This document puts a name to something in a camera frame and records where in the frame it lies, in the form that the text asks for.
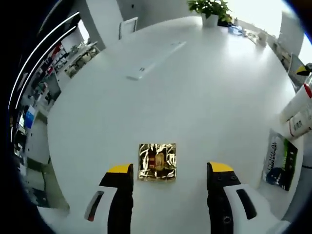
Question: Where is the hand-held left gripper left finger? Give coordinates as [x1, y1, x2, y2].
[83, 163, 135, 234]

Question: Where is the blue plastic bag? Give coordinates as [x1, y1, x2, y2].
[227, 23, 245, 35]

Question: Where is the blue storage box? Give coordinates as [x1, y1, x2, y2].
[23, 110, 37, 129]

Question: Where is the potted green plant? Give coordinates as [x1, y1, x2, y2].
[186, 0, 233, 28]

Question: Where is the white chair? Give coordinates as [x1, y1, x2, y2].
[118, 17, 139, 40]

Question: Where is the white skincare bottle red band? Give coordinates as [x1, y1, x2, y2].
[278, 73, 312, 124]

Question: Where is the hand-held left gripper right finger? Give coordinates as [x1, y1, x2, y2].
[206, 160, 281, 234]

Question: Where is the gold foil skincare sachet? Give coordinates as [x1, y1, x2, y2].
[136, 143, 177, 182]

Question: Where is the white table cable cover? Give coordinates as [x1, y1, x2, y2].
[126, 40, 188, 81]

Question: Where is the clear bottle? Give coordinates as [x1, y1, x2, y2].
[288, 104, 312, 141]

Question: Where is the silver green skincare sachet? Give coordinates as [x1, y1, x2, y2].
[262, 128, 299, 192]

